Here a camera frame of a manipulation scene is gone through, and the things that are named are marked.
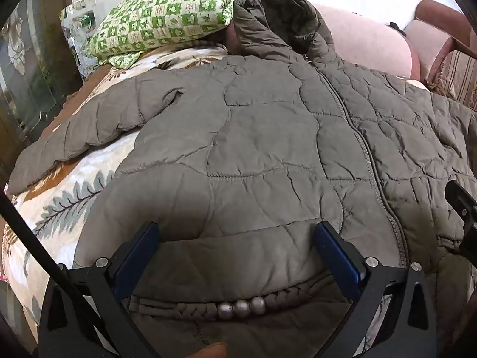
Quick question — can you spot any pink armrest cushion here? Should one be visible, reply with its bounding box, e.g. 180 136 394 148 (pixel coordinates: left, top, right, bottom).
404 0 476 84

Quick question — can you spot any leaf pattern plush blanket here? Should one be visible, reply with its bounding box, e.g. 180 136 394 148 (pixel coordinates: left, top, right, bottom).
2 41 227 324

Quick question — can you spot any dark stained glass door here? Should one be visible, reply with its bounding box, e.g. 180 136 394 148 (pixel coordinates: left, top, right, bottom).
1 0 83 183

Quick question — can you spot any green checkered folded quilt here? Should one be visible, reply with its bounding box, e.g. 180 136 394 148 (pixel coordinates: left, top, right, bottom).
88 0 234 68

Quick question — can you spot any olive quilted hooded jacket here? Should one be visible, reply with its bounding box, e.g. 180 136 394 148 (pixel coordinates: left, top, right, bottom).
10 0 476 357

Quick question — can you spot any black cable strap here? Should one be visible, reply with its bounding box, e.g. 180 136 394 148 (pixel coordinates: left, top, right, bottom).
0 189 124 358

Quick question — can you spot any striped brown sofa backrest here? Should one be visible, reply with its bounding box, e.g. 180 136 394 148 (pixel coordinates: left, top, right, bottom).
428 50 477 112

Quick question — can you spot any pink bolster cushion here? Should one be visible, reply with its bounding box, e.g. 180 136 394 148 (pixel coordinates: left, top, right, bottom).
226 0 420 80

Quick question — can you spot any floral patterned bag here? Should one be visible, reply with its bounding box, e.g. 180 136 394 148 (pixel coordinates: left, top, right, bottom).
59 0 99 82

